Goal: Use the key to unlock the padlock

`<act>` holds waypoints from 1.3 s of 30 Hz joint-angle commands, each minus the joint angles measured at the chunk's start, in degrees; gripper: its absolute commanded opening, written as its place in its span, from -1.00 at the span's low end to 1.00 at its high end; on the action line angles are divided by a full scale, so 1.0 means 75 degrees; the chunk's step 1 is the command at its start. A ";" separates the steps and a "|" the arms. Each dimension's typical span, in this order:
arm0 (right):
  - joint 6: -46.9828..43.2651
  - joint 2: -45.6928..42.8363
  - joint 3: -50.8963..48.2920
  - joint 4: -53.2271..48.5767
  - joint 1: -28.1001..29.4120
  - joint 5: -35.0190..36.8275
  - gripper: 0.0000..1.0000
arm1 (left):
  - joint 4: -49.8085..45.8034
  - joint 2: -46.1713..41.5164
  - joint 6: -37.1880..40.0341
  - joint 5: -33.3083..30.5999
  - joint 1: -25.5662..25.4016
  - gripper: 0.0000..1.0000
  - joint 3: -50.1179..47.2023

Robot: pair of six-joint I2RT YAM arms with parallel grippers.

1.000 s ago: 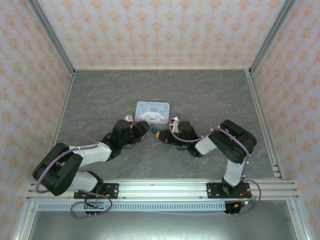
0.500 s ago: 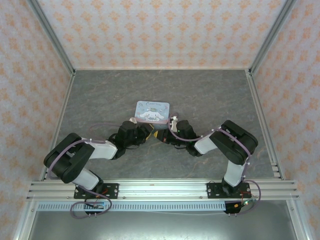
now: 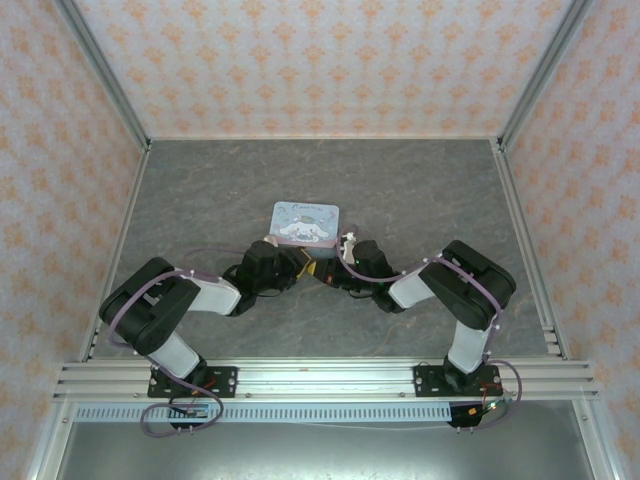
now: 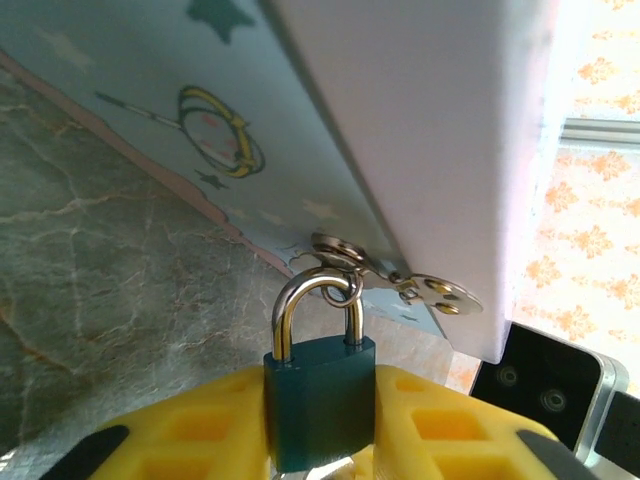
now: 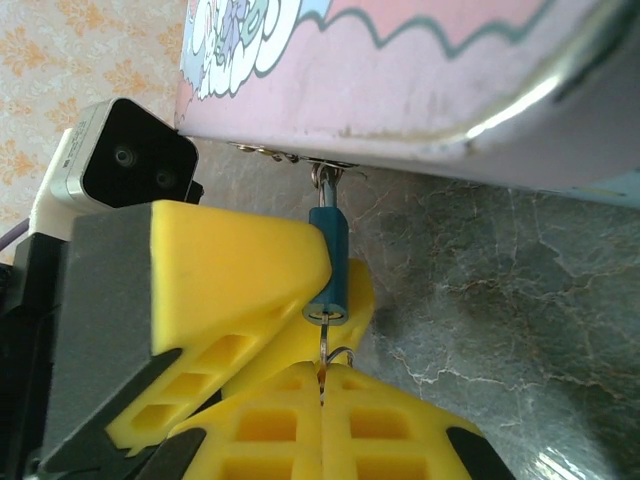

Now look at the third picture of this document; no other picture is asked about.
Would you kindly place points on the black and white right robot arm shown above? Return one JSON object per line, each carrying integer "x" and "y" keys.
{"x": 470, "y": 285}

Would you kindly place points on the blue cartoon tin box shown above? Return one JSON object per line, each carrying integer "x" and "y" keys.
{"x": 305, "y": 222}

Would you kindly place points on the aluminium table side rail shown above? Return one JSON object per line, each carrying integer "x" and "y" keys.
{"x": 125, "y": 240}
{"x": 520, "y": 220}

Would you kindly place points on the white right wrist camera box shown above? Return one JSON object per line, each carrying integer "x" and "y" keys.
{"x": 349, "y": 244}

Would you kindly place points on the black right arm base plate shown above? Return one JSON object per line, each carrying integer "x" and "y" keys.
{"x": 427, "y": 382}

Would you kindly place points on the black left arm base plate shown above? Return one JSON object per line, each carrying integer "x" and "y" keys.
{"x": 222, "y": 382}

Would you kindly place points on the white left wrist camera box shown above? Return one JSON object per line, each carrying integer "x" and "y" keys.
{"x": 271, "y": 242}

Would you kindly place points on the aluminium front mounting rail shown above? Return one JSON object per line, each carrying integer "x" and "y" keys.
{"x": 325, "y": 380}

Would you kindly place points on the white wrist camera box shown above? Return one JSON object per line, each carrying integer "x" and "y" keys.
{"x": 349, "y": 244}
{"x": 271, "y": 242}

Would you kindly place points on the aluminium frame post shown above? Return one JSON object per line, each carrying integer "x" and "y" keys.
{"x": 107, "y": 75}
{"x": 545, "y": 70}

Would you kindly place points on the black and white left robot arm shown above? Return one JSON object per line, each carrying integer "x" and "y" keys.
{"x": 150, "y": 320}

